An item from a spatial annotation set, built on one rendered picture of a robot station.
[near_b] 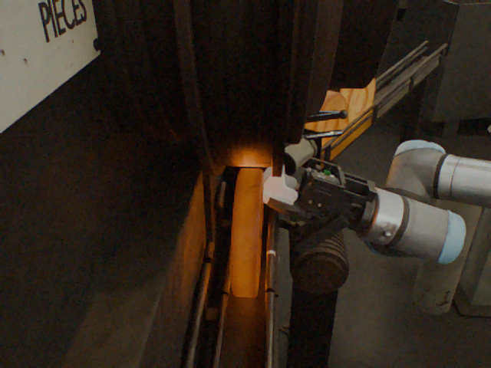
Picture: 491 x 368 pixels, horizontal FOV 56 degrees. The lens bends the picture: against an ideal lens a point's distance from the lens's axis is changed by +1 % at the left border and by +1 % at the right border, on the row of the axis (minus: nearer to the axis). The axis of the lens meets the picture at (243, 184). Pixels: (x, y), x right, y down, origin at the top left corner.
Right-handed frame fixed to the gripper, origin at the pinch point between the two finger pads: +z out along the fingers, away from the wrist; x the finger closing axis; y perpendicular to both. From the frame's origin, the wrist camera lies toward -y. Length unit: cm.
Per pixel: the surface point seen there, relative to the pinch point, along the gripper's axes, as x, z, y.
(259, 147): 29.9, 4.3, 22.0
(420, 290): -49, -72, -48
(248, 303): 17.5, -3.9, -8.3
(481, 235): -57, -84, -26
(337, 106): -39.1, -18.4, 5.3
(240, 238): 20.2, 1.2, 4.6
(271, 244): 10.6, -5.1, -2.1
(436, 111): -180, -107, -25
